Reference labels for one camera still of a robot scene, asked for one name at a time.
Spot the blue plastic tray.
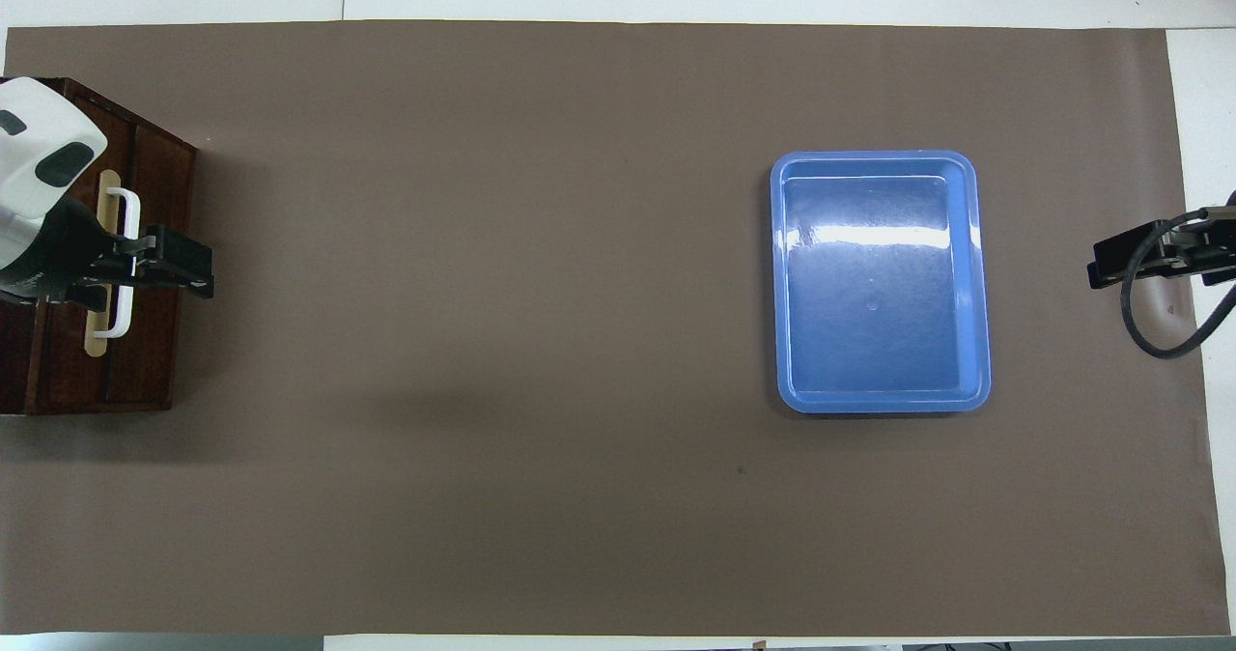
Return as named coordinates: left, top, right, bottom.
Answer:
left=770, top=150, right=993, bottom=414

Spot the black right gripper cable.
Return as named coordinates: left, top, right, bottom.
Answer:
left=1120, top=209, right=1236, bottom=360

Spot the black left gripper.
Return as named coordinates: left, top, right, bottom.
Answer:
left=0, top=197, right=215, bottom=306

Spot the brown table mat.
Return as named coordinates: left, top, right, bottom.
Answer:
left=0, top=20, right=1232, bottom=637

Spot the white drawer handle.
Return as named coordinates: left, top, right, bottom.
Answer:
left=94, top=187, right=142, bottom=339

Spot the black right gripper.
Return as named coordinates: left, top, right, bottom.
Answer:
left=1088, top=205, right=1236, bottom=291

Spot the tan handle backplate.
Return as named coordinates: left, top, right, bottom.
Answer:
left=85, top=170, right=122, bottom=357

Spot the dark wooden cabinet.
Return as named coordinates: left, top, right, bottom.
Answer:
left=0, top=76, right=199, bottom=415

